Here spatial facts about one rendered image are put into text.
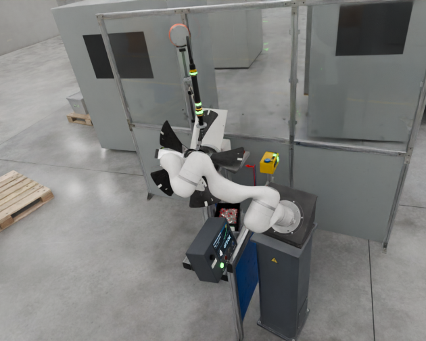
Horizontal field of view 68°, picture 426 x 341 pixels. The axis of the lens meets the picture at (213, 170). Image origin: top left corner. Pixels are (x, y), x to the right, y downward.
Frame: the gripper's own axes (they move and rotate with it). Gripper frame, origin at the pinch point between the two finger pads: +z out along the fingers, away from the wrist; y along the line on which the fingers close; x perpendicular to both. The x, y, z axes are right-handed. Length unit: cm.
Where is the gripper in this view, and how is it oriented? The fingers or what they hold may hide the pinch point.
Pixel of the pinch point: (201, 192)
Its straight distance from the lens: 210.7
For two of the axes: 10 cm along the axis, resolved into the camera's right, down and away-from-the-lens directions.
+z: 2.2, 6.2, 7.6
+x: -3.5, 7.7, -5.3
